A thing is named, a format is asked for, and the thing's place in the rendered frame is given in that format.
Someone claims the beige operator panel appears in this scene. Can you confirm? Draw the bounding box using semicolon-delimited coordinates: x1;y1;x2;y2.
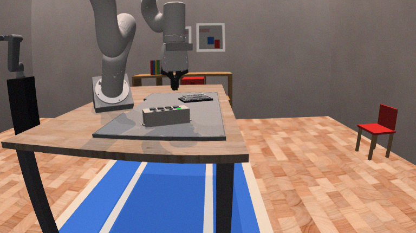
141;105;192;127

